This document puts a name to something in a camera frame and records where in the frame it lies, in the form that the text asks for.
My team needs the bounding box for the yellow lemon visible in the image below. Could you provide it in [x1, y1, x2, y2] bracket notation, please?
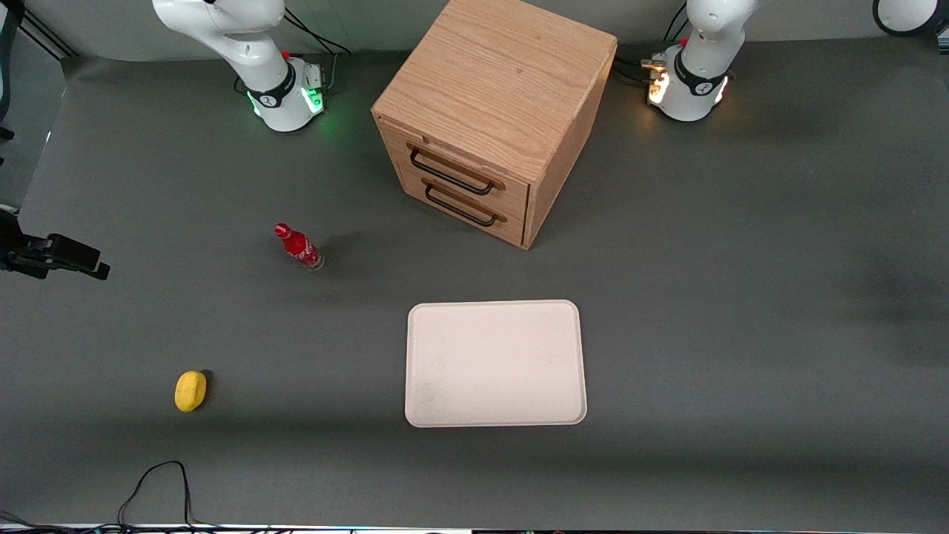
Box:
[174, 370, 208, 413]

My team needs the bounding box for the wooden two-drawer cabinet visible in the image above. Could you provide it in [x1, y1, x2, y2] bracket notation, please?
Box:
[371, 0, 618, 251]

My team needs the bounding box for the black metal drawer handle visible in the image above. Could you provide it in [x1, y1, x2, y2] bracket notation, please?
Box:
[424, 184, 499, 228]
[409, 148, 496, 197]

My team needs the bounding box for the wooden drawer front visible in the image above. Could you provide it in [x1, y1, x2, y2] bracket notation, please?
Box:
[399, 168, 529, 249]
[378, 121, 531, 217]

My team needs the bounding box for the black thin table cable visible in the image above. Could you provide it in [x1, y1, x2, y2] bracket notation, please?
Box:
[117, 461, 199, 529]

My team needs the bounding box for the black left arm base cable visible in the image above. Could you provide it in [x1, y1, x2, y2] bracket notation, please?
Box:
[614, 4, 692, 87]

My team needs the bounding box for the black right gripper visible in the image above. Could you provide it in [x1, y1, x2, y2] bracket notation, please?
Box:
[0, 211, 111, 282]

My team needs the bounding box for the red cola bottle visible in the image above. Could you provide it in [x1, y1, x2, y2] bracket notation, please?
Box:
[274, 222, 325, 272]

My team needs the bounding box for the black right arm base cable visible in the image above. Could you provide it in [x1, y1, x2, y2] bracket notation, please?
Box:
[282, 6, 351, 93]

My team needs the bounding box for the white rectangular tray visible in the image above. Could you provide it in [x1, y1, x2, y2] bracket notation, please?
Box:
[404, 299, 588, 429]

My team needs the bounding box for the black arm base cable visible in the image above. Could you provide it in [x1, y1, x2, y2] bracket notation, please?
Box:
[614, 4, 692, 87]
[282, 6, 351, 93]

